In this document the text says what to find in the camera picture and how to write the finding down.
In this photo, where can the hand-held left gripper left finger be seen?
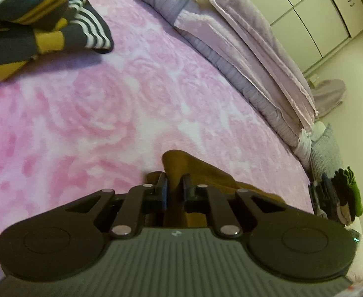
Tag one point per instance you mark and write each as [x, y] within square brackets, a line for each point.
[162, 191]

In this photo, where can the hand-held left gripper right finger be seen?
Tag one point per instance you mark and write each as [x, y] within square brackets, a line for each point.
[187, 191]

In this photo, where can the brown long-sleeved shirt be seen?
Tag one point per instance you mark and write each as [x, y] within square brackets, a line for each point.
[194, 167]

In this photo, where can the navy striped garment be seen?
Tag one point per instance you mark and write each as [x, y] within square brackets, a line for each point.
[45, 15]

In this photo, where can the cream headboard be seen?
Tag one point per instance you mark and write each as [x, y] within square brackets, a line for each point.
[359, 263]

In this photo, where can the stack of folded clothes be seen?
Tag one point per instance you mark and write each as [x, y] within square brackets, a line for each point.
[339, 198]

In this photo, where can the grey pillow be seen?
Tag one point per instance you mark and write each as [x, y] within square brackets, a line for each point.
[325, 154]

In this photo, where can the pink floral blanket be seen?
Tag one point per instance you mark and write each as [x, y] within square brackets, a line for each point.
[107, 99]

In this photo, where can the pale pink cloth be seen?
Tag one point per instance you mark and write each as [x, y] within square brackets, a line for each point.
[330, 96]

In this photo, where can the pale pink folded quilt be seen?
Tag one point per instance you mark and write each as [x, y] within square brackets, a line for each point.
[246, 37]

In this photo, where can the white wardrobe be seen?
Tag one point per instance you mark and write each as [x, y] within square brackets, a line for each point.
[308, 6]

